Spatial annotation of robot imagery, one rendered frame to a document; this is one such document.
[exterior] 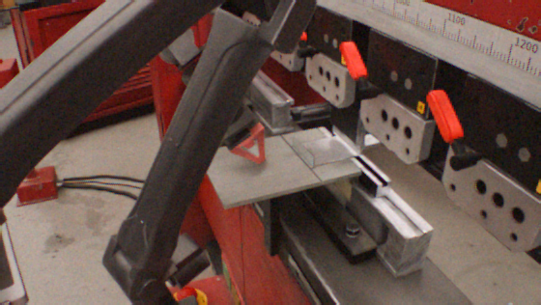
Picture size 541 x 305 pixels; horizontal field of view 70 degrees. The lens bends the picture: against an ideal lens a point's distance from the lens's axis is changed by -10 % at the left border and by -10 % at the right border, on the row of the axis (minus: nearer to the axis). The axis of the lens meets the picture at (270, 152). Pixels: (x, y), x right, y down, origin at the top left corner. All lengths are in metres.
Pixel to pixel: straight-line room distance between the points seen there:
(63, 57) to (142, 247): 0.26
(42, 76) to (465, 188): 0.47
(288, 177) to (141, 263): 0.34
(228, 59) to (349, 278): 0.46
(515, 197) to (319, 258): 0.40
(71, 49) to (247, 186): 0.46
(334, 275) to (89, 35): 0.57
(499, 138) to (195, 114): 0.33
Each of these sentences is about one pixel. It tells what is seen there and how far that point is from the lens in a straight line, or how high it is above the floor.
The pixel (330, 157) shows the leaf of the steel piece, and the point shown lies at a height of 1.00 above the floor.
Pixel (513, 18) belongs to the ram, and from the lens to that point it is 0.48.
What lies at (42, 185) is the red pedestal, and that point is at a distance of 2.61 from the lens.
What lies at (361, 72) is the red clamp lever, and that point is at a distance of 0.64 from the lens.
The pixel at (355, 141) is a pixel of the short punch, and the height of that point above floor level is 1.04.
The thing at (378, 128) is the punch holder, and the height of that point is 1.12.
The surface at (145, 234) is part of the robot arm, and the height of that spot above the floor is 1.10.
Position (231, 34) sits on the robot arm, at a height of 1.31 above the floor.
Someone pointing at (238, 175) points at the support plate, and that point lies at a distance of 0.77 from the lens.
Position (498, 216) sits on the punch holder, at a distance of 0.53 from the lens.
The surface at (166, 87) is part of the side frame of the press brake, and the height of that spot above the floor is 0.84.
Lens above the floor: 1.43
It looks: 31 degrees down
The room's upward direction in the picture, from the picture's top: straight up
